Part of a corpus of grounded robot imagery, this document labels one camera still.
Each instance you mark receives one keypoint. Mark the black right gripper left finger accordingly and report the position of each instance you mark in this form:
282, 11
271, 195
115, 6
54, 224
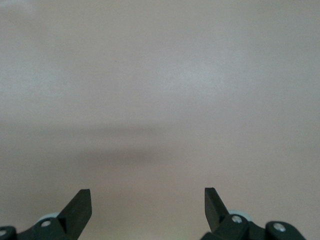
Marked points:
75, 217

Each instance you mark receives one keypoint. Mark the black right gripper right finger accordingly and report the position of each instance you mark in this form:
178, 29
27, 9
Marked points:
217, 217

